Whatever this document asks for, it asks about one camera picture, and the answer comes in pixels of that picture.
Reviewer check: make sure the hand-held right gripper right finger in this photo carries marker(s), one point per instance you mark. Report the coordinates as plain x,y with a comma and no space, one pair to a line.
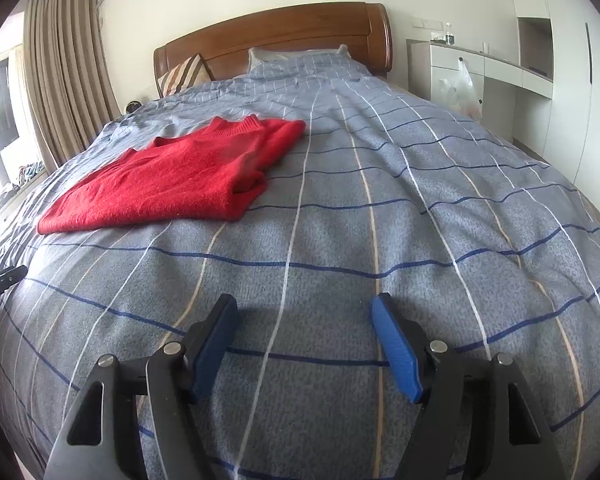
397,350

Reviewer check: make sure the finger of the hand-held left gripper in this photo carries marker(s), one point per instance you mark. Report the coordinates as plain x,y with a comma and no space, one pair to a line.
0,282

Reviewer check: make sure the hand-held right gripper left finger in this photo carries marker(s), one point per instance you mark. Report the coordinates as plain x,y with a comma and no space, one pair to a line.
212,350

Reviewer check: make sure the red knit sweater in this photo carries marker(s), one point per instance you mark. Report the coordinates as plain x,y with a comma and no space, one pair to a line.
170,180

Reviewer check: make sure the pile of colourful clothes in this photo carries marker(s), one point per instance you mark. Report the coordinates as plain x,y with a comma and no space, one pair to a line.
30,172

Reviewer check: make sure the window bench cabinet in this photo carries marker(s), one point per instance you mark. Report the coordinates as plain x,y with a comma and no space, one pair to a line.
10,205

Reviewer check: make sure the blue plaid blanket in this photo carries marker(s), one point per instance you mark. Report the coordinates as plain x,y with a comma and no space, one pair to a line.
355,220

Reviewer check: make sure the beige curtain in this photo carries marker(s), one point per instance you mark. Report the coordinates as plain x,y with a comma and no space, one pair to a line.
67,75

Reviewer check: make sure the small dark clock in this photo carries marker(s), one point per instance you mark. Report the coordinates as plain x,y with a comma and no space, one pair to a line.
132,108

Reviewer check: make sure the clear plastic bag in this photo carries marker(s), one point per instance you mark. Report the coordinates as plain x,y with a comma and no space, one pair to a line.
460,92

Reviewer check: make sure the striped pillow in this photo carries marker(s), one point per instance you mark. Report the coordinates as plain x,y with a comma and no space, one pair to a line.
182,77

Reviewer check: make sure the white desk cabinet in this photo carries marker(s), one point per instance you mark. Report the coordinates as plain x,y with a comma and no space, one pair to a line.
505,72

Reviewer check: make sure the white pillow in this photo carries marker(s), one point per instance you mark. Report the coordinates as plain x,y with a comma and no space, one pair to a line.
280,57

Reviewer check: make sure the clear bottle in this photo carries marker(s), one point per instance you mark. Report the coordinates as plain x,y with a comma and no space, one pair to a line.
449,35

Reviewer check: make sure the white wardrobe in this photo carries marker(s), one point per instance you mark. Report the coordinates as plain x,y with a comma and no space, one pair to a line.
580,85

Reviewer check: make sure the wooden headboard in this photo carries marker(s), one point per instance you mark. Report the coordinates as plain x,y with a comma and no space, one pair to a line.
280,35

